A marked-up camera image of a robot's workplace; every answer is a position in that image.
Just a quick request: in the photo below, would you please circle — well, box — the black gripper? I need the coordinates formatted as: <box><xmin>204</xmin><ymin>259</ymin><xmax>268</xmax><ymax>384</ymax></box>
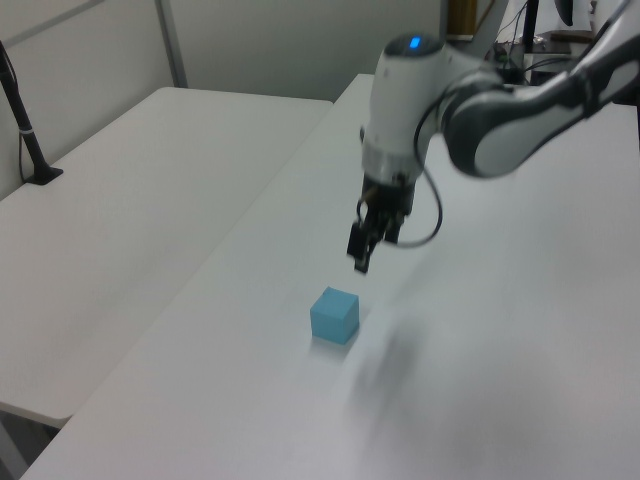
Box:
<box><xmin>346</xmin><ymin>172</ymin><xmax>417</xmax><ymax>275</ymax></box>

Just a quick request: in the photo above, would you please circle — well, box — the blue foam cube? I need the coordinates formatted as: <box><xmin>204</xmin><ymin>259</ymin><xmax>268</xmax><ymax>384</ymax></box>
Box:
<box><xmin>309</xmin><ymin>286</ymin><xmax>361</xmax><ymax>345</ymax></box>

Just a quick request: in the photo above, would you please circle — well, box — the black electronics box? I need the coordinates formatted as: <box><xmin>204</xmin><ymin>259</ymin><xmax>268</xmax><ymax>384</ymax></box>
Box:
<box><xmin>528</xmin><ymin>58</ymin><xmax>574</xmax><ymax>84</ymax></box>

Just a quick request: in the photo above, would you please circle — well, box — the black monitor stand pole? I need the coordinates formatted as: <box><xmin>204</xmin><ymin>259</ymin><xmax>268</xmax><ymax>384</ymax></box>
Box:
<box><xmin>521</xmin><ymin>0</ymin><xmax>540</xmax><ymax>54</ymax></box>

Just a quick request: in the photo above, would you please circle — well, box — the brown flat object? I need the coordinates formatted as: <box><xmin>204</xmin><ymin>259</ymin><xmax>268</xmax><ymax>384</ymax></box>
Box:
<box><xmin>548</xmin><ymin>29</ymin><xmax>599</xmax><ymax>43</ymax></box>

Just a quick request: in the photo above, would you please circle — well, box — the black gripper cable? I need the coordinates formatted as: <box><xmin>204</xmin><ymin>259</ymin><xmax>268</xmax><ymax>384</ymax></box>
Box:
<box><xmin>397</xmin><ymin>92</ymin><xmax>445</xmax><ymax>249</ymax></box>

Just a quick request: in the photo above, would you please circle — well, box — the black camera stand pole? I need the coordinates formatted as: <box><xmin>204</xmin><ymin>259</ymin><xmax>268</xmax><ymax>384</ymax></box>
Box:
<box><xmin>0</xmin><ymin>39</ymin><xmax>65</xmax><ymax>187</ymax></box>

